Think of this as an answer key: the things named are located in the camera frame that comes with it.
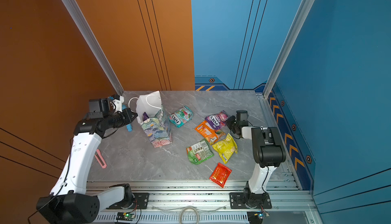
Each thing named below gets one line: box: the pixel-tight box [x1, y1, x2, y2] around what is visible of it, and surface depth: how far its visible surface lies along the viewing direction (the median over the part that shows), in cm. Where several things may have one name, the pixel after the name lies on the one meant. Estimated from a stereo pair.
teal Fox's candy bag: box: [168, 105, 194, 128], surface depth 105 cm
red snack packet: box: [209, 162, 233, 188], surface depth 82 cm
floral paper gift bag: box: [135, 104, 173, 149], surface depth 83 cm
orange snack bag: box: [194, 120, 219, 146], surface depth 96 cm
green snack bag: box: [186, 138, 215, 165], surface depth 91 cm
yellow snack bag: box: [212, 132, 238, 164], surface depth 88 cm
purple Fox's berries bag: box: [204, 109, 230, 130], surface depth 102 cm
